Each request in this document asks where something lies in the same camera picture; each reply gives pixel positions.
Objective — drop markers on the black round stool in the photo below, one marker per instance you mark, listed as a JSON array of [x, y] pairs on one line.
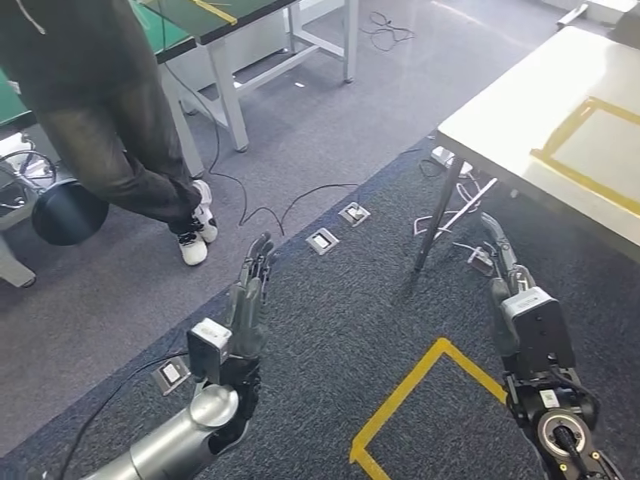
[[70, 215]]

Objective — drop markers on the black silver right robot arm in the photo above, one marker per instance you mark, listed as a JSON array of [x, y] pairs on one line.
[[564, 430]]

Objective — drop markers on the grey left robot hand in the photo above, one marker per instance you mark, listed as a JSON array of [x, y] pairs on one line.
[[244, 318]]

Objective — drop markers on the person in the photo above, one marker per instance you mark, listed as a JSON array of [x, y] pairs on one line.
[[90, 99]]

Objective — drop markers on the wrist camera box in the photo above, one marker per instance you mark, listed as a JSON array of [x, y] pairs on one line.
[[205, 354], [540, 331]]

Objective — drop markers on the steel workbench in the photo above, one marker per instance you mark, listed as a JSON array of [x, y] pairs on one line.
[[525, 93]]

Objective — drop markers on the steel floor socket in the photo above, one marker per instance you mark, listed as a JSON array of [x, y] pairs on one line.
[[477, 262], [354, 214], [321, 241], [170, 376]]

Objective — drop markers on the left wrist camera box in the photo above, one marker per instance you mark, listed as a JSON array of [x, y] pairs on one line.
[[205, 354]]

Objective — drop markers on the green-topped table white frame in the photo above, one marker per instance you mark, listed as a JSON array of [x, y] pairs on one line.
[[10, 106], [235, 16]]

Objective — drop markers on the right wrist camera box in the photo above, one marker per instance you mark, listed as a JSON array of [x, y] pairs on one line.
[[540, 331]]

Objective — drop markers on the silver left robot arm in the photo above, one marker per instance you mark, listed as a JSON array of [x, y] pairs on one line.
[[170, 444]]

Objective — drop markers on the white power strip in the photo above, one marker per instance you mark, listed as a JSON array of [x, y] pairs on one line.
[[445, 159]]

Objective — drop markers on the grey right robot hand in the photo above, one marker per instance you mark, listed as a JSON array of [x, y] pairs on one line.
[[500, 318]]

